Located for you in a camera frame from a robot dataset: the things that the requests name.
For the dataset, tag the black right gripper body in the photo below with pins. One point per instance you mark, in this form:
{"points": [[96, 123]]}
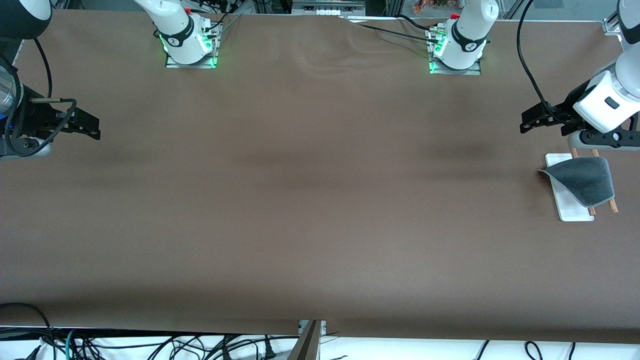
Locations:
{"points": [[36, 121]]}

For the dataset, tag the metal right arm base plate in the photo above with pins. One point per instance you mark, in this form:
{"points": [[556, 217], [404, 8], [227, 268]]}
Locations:
{"points": [[172, 64]]}

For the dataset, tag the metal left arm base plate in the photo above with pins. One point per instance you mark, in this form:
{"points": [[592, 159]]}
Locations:
{"points": [[472, 71]]}

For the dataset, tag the grey towel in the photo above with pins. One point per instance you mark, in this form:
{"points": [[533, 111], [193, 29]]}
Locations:
{"points": [[587, 180]]}

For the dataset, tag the white power strip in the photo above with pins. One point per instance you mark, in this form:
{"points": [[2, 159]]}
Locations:
{"points": [[327, 9]]}

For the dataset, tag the aluminium frame profile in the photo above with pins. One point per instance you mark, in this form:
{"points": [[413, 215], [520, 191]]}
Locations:
{"points": [[612, 22]]}

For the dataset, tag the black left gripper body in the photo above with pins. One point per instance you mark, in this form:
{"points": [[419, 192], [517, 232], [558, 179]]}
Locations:
{"points": [[565, 108]]}

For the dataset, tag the dark angled frame post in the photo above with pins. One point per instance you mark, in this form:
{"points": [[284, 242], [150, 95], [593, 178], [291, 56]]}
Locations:
{"points": [[307, 345]]}

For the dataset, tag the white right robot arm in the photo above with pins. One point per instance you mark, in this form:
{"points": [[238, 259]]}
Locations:
{"points": [[175, 25]]}

